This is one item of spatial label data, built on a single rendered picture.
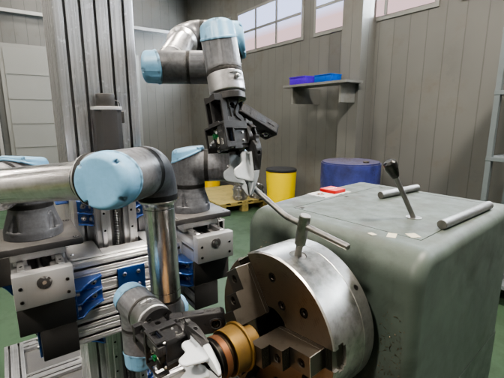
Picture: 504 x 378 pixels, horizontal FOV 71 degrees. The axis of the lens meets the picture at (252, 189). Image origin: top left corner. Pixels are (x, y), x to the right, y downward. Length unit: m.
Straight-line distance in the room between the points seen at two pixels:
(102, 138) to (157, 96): 7.50
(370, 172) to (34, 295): 3.42
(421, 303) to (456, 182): 3.61
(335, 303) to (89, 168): 0.52
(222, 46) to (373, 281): 0.55
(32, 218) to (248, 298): 0.67
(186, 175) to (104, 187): 0.55
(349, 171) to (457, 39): 1.69
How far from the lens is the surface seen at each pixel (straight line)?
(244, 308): 0.72
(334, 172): 3.93
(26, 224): 1.15
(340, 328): 0.68
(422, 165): 4.47
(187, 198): 1.26
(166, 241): 0.90
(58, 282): 1.07
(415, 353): 0.80
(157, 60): 0.87
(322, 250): 0.75
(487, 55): 4.24
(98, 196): 0.75
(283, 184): 5.12
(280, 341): 0.69
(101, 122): 1.25
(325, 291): 0.67
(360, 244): 0.77
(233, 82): 0.74
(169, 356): 0.72
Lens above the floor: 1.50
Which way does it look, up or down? 12 degrees down
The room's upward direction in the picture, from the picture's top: straight up
